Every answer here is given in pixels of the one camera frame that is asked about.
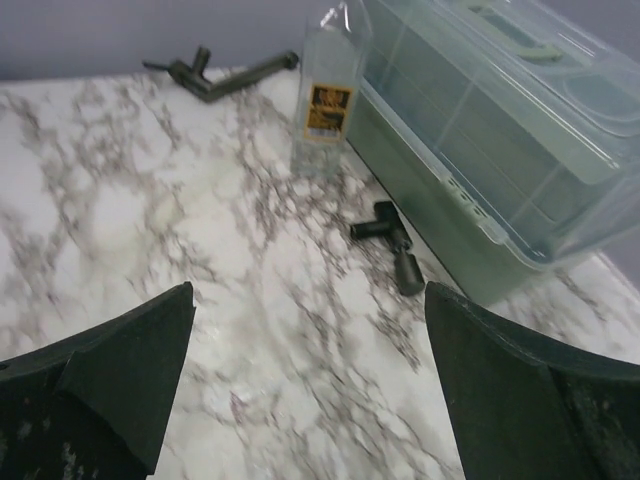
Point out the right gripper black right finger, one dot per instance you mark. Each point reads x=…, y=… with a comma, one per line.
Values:
x=523, y=405

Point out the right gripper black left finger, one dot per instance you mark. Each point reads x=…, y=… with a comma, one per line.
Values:
x=96, y=405

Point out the dark capped bottle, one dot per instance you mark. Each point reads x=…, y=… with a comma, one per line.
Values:
x=337, y=42

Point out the black T-shaped corkscrew tool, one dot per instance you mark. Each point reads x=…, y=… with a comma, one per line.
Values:
x=388, y=225

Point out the translucent green plastic storage box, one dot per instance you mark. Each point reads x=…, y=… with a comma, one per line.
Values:
x=506, y=134

